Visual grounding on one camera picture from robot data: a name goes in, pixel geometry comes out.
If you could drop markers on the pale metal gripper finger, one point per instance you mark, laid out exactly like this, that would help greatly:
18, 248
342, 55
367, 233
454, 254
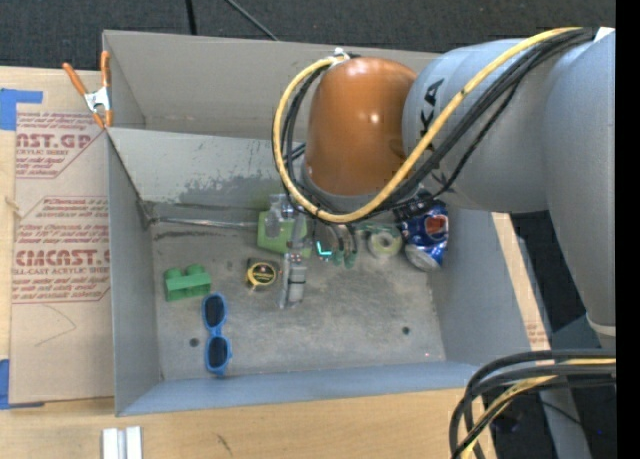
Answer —
296, 282
280, 217

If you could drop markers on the light green square block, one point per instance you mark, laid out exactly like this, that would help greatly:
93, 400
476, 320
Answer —
270, 244

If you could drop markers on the yellow and black tape measure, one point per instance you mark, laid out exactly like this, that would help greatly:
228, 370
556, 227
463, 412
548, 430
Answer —
261, 273

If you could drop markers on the pale tape roll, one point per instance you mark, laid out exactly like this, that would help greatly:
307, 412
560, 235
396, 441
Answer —
384, 243

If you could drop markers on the grey metal bin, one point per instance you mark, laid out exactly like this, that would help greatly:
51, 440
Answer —
350, 312

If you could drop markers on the crushed blue soda can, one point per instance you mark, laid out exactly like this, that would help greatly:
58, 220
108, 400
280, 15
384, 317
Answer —
425, 242

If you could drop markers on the blue sunglasses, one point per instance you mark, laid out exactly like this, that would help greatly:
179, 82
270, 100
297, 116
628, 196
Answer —
216, 352

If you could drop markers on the green toy brick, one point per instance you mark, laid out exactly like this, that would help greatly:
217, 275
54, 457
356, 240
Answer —
186, 284

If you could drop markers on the brown cardboard board red print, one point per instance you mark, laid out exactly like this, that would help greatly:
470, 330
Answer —
60, 337

